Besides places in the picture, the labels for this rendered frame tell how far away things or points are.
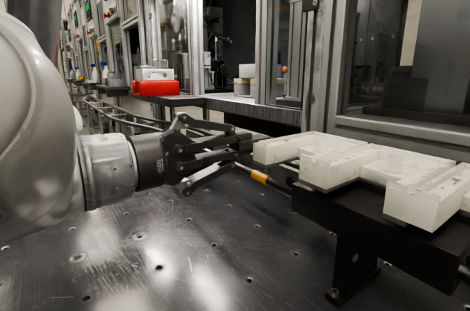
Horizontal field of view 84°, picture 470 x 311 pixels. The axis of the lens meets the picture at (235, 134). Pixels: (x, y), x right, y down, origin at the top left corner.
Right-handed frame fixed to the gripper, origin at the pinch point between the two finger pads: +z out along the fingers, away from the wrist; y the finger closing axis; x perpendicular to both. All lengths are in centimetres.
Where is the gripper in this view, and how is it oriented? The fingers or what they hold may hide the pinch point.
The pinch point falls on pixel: (250, 142)
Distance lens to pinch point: 46.2
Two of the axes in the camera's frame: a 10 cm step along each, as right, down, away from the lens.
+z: 8.1, -1.3, 5.7
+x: -5.8, -1.8, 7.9
